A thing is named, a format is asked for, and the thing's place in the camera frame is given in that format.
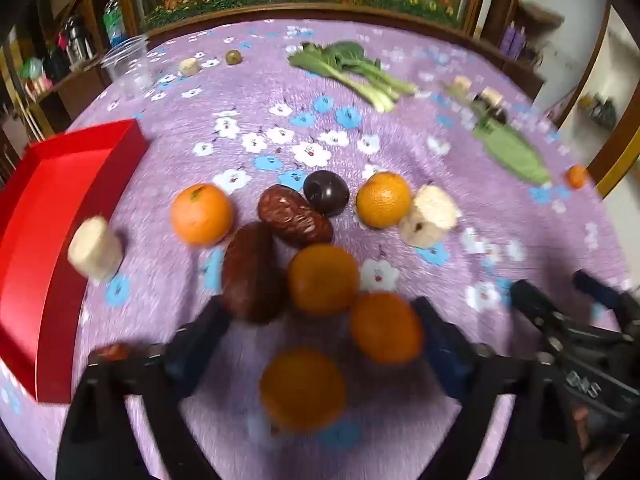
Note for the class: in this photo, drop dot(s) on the dark plum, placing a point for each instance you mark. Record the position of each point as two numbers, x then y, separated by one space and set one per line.
326 191

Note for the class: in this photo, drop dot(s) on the green leaf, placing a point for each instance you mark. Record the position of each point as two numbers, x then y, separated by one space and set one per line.
515 152

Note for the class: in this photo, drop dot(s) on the red date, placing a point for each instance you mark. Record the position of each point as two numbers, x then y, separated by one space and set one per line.
250 272
111 352
295 215

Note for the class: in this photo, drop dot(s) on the purple bottle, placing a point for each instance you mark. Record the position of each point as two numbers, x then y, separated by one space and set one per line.
521 41
509 40

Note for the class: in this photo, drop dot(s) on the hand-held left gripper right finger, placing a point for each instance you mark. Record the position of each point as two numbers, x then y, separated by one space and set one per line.
442 355

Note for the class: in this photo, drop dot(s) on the pink packet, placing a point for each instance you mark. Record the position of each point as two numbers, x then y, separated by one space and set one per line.
40 86

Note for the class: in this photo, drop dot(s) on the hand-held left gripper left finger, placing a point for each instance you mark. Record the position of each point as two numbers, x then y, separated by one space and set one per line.
190 365

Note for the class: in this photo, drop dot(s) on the purple floral tablecloth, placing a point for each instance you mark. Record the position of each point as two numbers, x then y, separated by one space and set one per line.
400 125

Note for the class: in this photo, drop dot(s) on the green olive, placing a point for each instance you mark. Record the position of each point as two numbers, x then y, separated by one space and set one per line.
233 56

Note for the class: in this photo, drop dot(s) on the plastic water bottle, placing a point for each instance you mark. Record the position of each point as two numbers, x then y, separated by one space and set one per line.
112 22

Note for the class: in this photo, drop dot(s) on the small sugarcane piece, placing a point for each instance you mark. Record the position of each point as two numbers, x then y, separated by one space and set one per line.
189 66
462 82
492 95

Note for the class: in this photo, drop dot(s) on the green bag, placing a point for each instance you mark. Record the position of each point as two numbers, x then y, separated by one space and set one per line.
31 67

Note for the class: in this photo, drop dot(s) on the clear plastic cup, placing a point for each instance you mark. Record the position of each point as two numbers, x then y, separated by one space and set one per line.
127 72

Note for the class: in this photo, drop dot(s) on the steel thermos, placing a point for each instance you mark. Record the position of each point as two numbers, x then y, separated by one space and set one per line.
75 37

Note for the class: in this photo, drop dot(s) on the bok choy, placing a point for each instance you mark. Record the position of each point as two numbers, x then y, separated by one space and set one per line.
360 77

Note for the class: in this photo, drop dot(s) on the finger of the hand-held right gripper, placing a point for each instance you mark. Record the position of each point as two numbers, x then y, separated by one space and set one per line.
530 305
600 292

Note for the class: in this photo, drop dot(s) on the small orange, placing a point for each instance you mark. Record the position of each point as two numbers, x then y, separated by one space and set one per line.
576 176

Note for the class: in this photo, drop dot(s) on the wooden sideboard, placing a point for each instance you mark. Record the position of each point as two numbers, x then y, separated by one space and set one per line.
65 92

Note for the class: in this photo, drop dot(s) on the red cardboard box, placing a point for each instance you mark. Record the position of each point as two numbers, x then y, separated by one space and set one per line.
45 210

